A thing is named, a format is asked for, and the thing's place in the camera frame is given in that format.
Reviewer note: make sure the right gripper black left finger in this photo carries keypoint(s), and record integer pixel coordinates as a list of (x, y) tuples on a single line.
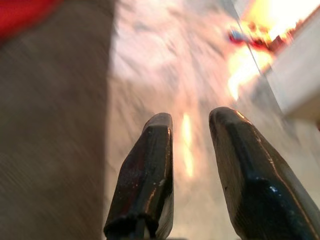
[(145, 180)]

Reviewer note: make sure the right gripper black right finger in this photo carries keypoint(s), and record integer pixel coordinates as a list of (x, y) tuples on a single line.
[(255, 190)]

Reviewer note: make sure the red pillow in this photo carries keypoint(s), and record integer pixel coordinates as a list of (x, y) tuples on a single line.
[(20, 15)]

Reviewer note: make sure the brown two-seat fabric sofa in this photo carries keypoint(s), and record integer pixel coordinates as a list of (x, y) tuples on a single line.
[(50, 125)]

